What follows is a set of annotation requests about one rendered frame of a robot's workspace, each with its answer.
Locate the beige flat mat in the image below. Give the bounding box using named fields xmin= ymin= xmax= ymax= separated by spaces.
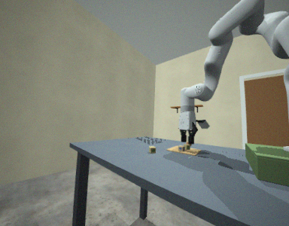
xmin=166 ymin=146 xmax=201 ymax=156

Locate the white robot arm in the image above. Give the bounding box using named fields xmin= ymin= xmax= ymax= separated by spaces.
xmin=181 ymin=0 xmax=289 ymax=111

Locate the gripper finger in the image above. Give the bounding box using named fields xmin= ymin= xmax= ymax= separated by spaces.
xmin=180 ymin=130 xmax=187 ymax=142
xmin=188 ymin=122 xmax=198 ymax=144

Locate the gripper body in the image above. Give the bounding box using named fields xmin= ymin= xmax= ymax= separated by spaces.
xmin=178 ymin=111 xmax=196 ymax=130

